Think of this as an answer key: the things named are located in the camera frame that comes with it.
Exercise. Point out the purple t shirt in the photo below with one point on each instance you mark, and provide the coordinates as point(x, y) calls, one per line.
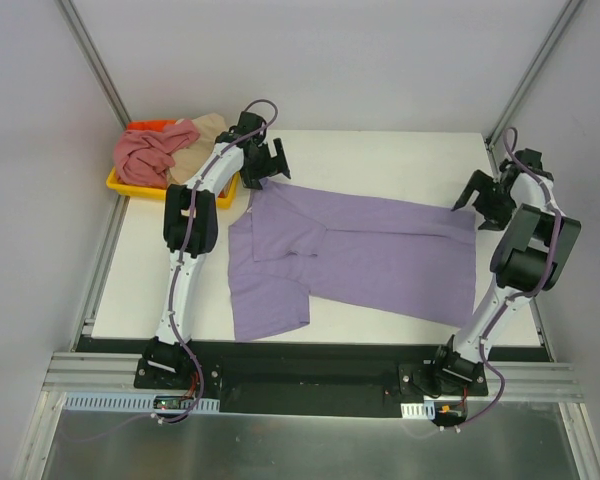
point(294, 243)

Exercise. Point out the right aluminium frame post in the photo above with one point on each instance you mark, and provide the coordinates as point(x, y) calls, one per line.
point(566, 16)

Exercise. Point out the aluminium frame post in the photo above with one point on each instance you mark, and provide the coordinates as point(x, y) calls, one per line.
point(566, 16)
point(88, 48)

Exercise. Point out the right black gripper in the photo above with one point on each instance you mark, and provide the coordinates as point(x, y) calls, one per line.
point(491, 198)

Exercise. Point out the right white cable duct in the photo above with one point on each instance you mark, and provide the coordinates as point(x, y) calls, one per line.
point(418, 411)

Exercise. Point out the beige t shirt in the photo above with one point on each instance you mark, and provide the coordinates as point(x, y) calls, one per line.
point(190, 159)

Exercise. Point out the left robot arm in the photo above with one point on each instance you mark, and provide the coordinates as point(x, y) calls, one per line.
point(190, 230)

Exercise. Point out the yellow plastic bin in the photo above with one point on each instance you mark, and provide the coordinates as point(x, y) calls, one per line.
point(113, 183)

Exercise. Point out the pink t shirt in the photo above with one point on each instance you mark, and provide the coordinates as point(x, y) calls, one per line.
point(143, 157)

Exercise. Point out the left white cable duct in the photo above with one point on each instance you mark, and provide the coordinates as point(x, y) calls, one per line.
point(138, 403)

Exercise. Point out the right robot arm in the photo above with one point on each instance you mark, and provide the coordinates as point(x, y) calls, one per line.
point(538, 238)

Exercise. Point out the white cable duct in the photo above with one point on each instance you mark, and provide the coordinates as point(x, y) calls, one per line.
point(138, 403)
point(418, 411)

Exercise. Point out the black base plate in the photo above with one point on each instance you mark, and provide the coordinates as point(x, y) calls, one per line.
point(347, 380)

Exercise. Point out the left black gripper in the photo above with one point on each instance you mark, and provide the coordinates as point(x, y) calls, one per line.
point(268, 160)

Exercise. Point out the left aluminium frame post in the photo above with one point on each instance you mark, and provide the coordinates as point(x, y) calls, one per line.
point(88, 48)

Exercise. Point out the aluminium front rail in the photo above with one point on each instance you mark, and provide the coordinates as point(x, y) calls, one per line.
point(98, 372)

